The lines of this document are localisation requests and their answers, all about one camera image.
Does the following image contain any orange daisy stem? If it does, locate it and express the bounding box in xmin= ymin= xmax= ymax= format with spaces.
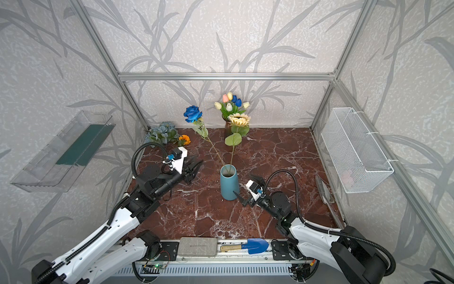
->
xmin=177 ymin=134 xmax=191 ymax=147

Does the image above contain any teal ceramic vase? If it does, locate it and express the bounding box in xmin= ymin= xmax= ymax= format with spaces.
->
xmin=220 ymin=164 xmax=240 ymax=201

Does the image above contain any blue rose stem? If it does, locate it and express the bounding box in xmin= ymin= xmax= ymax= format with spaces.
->
xmin=183 ymin=105 xmax=226 ymax=166

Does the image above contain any red glass vase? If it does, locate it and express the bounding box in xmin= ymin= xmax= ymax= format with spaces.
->
xmin=224 ymin=118 xmax=232 ymax=138

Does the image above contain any cream sunflower stem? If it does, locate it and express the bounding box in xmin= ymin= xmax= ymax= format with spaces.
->
xmin=225 ymin=113 xmax=251 ymax=164

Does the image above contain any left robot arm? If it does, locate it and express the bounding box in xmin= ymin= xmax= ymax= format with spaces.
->
xmin=31 ymin=147 xmax=203 ymax=284

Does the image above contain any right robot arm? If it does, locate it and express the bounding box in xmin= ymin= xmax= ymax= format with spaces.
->
xmin=235 ymin=175 xmax=396 ymax=284

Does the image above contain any teal hydrangea bouquet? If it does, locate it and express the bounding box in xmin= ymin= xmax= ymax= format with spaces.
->
xmin=145 ymin=121 xmax=179 ymax=145

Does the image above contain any blue garden trowel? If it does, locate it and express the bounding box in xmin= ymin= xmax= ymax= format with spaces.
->
xmin=221 ymin=239 xmax=269 ymax=254

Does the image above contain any small circuit board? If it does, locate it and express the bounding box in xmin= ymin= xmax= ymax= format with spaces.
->
xmin=142 ymin=263 xmax=168 ymax=273

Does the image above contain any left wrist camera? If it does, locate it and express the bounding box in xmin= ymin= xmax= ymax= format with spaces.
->
xmin=164 ymin=147 xmax=188 ymax=174

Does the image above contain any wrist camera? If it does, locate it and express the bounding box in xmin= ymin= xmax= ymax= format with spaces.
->
xmin=164 ymin=147 xmax=188 ymax=174
xmin=246 ymin=180 xmax=265 ymax=201

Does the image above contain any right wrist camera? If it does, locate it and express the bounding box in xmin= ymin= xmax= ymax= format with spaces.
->
xmin=246 ymin=180 xmax=265 ymax=201

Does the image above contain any white wire basket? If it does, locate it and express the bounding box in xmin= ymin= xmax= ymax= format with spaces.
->
xmin=321 ymin=107 xmax=394 ymax=194

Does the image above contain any clear plastic wall shelf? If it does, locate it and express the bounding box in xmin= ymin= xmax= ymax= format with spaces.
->
xmin=11 ymin=111 xmax=115 ymax=193

